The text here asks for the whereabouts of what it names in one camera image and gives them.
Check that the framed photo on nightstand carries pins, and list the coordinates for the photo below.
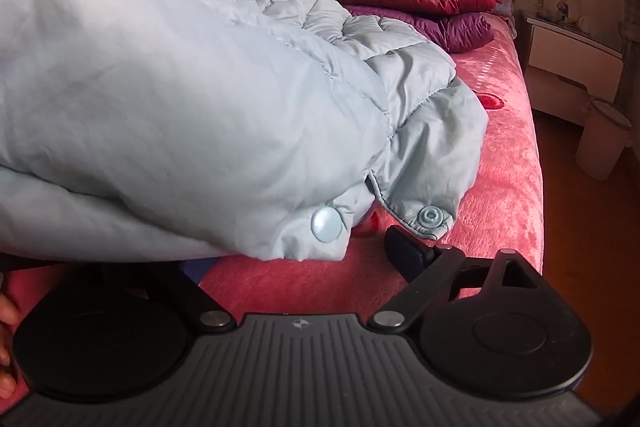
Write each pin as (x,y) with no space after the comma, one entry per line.
(562,11)

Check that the white bedside table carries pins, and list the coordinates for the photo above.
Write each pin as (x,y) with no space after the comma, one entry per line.
(563,70)

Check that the folded purple down jacket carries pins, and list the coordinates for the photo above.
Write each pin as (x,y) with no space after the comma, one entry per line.
(455,34)

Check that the light blue down jacket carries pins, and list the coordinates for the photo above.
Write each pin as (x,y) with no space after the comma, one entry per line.
(148,130)

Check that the pink floral bed blanket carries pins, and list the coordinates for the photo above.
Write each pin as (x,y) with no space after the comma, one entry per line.
(503,209)

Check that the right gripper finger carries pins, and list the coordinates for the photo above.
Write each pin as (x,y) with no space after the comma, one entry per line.
(429,272)

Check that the person's left hand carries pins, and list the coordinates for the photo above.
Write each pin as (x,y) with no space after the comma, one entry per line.
(9,318)

